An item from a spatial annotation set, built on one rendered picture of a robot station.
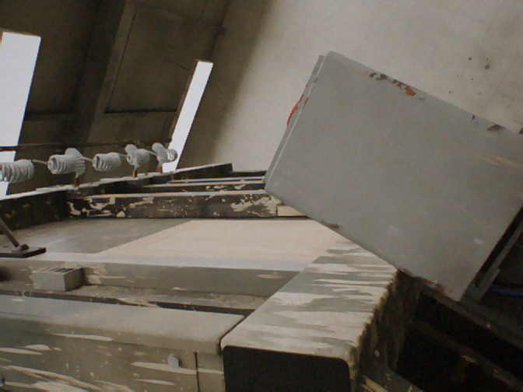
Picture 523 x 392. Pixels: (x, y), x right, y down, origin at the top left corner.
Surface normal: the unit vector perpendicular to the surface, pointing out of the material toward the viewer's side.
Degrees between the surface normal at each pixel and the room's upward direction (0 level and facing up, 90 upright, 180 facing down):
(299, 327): 60
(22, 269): 90
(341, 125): 90
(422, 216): 90
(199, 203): 90
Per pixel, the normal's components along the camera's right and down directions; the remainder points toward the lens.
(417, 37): -0.42, 0.18
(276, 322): -0.07, -0.99
